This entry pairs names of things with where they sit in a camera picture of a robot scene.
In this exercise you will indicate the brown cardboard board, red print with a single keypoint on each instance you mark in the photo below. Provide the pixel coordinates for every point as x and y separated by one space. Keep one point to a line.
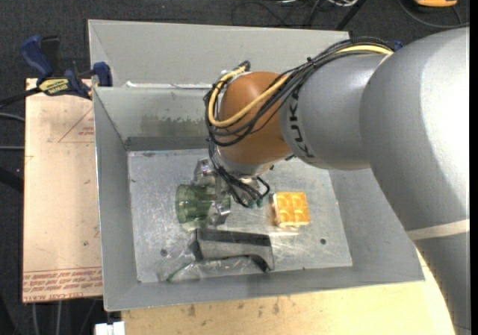
59 191

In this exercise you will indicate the clear plastic packet, black strip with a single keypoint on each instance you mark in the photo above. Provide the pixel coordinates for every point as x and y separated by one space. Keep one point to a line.
231 251

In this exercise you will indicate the grey metal bin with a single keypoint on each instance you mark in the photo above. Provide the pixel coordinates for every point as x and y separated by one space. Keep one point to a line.
239 244

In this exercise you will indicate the yellow and orange square packet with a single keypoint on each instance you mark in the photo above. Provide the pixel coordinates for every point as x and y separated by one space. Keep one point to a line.
292 209

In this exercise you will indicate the green clear glass cup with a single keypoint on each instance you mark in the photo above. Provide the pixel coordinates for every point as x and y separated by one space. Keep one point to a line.
191 206

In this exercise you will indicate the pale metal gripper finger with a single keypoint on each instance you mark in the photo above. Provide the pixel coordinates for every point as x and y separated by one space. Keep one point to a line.
204 172
222 212

